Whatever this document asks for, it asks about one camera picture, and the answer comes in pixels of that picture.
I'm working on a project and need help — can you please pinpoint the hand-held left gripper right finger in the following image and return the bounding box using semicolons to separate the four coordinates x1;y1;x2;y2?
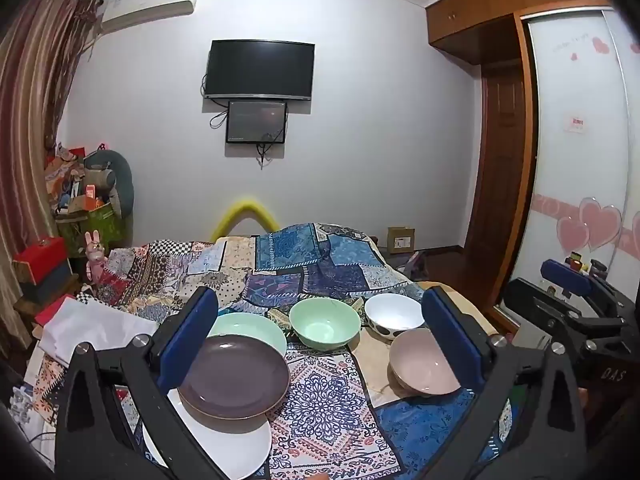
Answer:
421;285;589;480

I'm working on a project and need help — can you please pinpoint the light green bowl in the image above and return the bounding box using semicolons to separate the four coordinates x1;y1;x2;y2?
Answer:
289;297;362;348

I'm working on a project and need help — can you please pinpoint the white plate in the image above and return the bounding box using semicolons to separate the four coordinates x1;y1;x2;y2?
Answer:
141;387;273;480

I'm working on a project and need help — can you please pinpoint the small cardboard box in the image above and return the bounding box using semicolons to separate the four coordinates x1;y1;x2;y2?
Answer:
387;226;416;253

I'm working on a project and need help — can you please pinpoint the wooden wardrobe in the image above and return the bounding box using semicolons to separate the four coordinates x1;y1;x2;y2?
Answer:
425;0;640;336

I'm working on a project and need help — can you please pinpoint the pink bunny toy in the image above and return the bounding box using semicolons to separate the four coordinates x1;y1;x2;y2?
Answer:
82;230;108;283

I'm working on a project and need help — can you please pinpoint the black wall television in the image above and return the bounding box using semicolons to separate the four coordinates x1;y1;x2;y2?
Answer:
206;39;316;102

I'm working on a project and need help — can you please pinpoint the row of small colourful bottles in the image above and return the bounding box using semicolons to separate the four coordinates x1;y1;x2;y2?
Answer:
565;254;610;278

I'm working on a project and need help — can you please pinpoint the white air conditioner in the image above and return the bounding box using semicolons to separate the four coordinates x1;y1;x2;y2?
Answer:
97;0;202;36

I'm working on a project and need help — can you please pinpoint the brown wooden door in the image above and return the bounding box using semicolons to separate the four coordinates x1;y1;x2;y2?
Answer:
465;60;527;261

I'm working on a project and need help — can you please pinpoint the white sliding wardrobe door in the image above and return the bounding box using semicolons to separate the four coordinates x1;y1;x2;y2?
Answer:
520;7;640;311

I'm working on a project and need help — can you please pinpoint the pink bowl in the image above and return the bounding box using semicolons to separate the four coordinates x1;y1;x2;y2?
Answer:
389;328;463;397

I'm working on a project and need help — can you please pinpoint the red booklet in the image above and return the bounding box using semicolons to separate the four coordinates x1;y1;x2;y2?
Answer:
34;296;76;326

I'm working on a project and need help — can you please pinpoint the dark bag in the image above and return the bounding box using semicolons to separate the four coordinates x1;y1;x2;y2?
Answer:
390;250;431;282

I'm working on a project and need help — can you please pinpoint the dark grey box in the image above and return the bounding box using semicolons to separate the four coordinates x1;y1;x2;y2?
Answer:
20;260;74;306

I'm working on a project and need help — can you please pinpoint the yellow foam tube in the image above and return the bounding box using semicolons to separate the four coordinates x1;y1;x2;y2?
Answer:
210;199;280;243

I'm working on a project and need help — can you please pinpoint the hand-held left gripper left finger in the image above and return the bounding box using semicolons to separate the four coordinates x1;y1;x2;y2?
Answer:
55;286;232;480

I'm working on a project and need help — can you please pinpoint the green cardboard box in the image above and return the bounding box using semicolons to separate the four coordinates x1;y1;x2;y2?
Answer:
56;202;126;261

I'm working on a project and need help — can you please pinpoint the red box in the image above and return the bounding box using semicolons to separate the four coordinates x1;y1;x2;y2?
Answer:
12;237;68;283

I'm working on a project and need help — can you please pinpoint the purple plate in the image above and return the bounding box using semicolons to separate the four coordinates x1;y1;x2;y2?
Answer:
177;334;292;421

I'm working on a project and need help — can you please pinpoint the small black wall monitor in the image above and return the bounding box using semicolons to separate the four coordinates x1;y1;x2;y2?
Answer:
225;100;288;145

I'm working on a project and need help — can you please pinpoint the pile of boxes and papers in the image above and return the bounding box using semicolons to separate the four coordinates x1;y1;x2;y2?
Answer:
44;142;118;217

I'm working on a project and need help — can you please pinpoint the light green plate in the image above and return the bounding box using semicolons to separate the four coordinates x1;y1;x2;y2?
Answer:
205;312;288;361

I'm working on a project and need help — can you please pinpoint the white bowl with black dots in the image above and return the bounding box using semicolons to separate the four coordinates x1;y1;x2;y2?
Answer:
364;292;426;343

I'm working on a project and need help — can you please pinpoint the striped brown curtain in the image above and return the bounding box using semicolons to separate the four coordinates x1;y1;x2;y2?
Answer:
0;0;103;361

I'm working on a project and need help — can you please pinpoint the grey plush neck pillow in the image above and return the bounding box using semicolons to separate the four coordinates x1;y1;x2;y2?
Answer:
84;150;135;218

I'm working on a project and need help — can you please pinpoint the white paper sheet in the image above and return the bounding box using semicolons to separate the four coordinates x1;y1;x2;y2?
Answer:
39;299;160;368

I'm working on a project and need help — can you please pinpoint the patchwork printed blanket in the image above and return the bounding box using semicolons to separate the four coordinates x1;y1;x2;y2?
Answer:
22;222;516;480

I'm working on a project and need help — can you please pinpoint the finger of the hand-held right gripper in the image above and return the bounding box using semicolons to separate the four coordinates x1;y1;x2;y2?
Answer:
501;277;627;356
541;259;634;319

